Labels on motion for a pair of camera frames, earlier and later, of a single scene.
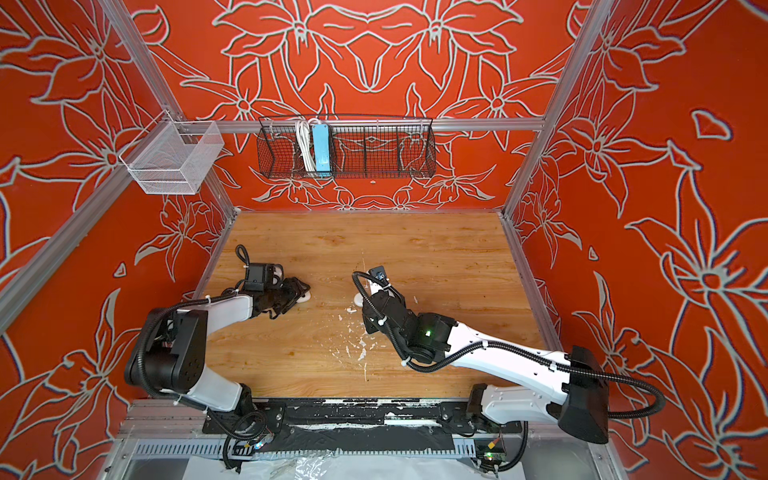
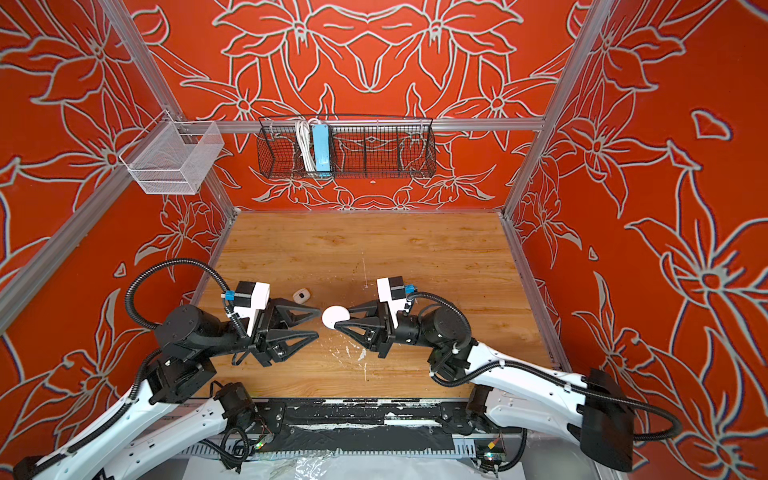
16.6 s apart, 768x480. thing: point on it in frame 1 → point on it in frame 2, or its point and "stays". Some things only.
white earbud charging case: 304,298 stays
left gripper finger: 283,309 → 280,349
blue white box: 321,149 stays
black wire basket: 373,147 stays
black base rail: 357,425 stays
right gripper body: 368,322 → 397,336
